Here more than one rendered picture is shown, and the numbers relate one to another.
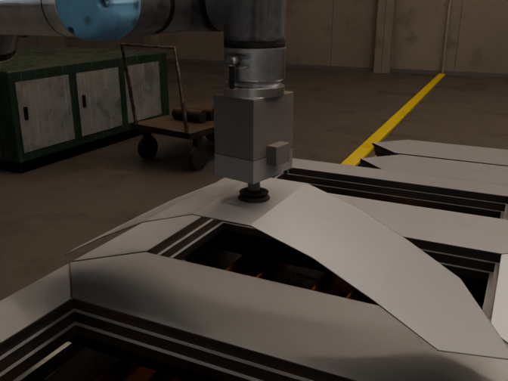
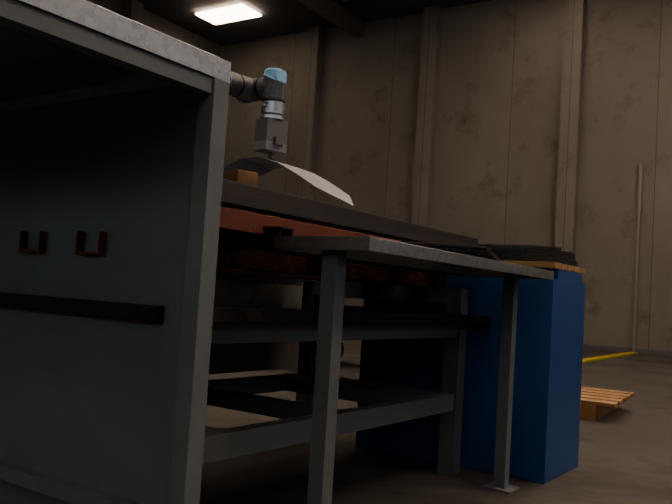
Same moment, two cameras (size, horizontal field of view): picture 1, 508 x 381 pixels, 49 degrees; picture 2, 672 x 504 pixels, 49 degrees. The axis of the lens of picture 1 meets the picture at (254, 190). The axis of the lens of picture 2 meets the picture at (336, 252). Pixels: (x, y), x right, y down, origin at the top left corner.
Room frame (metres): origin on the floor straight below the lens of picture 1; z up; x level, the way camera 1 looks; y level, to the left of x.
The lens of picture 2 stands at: (-1.63, -0.58, 0.62)
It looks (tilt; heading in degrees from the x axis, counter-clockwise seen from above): 3 degrees up; 9
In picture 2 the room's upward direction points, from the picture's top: 4 degrees clockwise
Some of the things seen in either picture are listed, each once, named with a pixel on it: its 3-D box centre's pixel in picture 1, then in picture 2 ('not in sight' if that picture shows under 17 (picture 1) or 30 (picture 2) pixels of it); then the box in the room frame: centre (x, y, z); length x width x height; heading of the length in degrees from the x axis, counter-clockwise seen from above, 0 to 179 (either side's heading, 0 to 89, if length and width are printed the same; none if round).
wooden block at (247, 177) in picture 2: not in sight; (235, 182); (0.19, -0.04, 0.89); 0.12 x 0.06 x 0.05; 46
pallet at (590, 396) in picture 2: not in sight; (528, 395); (3.35, -1.15, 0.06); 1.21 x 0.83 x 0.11; 66
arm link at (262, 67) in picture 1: (252, 66); (272, 110); (0.69, 0.00, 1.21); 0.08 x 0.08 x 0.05
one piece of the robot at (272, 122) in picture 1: (259, 130); (272, 133); (0.69, -0.01, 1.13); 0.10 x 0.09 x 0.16; 52
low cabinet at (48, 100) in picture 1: (32, 97); not in sight; (5.46, 2.18, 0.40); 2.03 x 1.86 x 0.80; 153
